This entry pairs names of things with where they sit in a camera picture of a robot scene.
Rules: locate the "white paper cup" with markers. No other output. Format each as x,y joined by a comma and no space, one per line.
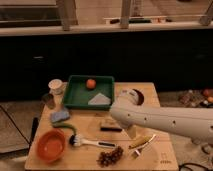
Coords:
55,86

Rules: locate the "yellow banana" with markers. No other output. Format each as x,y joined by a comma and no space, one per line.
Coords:
139,141

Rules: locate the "wooden block eraser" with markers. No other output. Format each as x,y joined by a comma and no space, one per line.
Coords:
109,125

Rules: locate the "dark red bowl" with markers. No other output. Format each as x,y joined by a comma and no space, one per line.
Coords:
138,96

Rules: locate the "grey folded cloth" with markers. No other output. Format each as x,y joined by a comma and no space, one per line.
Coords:
99,99

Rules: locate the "orange fruit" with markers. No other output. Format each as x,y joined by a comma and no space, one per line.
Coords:
90,83

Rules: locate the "green chili pepper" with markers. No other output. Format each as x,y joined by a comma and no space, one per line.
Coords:
64,125

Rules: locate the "dark metal can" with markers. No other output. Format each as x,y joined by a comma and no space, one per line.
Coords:
48,100

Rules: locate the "bunch of red grapes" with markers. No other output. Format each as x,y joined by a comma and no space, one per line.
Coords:
110,158

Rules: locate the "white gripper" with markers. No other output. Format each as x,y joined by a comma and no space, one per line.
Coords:
131,131

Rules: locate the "orange red bowl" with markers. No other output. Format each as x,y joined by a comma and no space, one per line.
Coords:
51,145

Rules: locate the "blue sponge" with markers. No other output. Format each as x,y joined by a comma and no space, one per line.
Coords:
59,116

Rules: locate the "green plastic tray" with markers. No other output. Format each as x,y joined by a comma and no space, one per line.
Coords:
77,95

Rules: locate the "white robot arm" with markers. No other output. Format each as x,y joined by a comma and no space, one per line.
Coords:
195,123

